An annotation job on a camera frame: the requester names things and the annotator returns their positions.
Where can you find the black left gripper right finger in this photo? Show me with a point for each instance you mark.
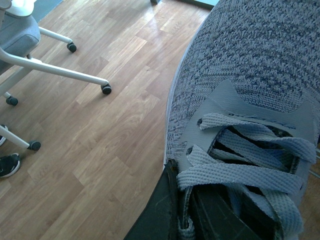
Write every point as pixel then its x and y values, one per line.
pixel 214 219

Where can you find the black sneaker on foot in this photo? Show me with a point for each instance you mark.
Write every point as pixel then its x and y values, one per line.
pixel 9 165

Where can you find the grey knit sneaker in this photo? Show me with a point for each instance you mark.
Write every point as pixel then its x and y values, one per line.
pixel 243 111

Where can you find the white office chair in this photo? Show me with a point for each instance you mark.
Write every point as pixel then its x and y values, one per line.
pixel 21 36

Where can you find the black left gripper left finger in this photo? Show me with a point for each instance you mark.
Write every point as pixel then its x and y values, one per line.
pixel 159 219

